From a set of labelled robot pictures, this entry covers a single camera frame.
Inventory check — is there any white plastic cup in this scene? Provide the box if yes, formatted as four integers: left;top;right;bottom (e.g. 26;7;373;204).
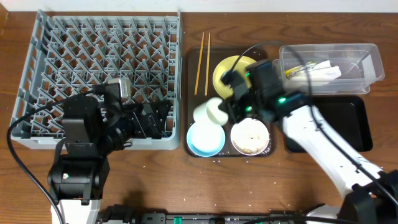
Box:
193;97;229;126

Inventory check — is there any white pink bowl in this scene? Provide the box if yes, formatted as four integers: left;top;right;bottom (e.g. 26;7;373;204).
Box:
230;118;271;156

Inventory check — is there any green orange snack wrapper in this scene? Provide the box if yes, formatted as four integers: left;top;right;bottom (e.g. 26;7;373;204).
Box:
285;62;316;78

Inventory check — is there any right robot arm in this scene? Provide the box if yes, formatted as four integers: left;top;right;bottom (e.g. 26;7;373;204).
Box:
220;60;397;223

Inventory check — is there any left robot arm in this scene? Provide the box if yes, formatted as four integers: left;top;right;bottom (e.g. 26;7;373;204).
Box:
48;96;172;223

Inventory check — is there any clear plastic waste bin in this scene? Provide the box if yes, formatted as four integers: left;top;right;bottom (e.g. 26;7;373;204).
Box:
272;44;385;95

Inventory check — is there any grey plastic dishwasher rack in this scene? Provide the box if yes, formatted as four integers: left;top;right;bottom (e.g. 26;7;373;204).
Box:
11;11;183;150

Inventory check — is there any yellow round plate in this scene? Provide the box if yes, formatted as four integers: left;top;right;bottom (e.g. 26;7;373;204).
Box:
213;55;256;99

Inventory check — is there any light blue bowl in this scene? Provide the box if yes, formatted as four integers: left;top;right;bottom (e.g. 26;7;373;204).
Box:
186;123;226;157

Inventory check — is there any dark brown serving tray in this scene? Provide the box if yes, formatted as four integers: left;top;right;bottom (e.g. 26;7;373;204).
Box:
182;47;276;159

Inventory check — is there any white crumpled napkin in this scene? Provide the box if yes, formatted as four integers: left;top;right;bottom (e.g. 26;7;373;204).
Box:
288;60;341;81

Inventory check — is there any black flat tray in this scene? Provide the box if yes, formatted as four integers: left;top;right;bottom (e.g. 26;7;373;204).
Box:
281;95;374;153

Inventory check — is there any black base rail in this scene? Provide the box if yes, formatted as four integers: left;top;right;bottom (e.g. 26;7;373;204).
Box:
99;204;343;224

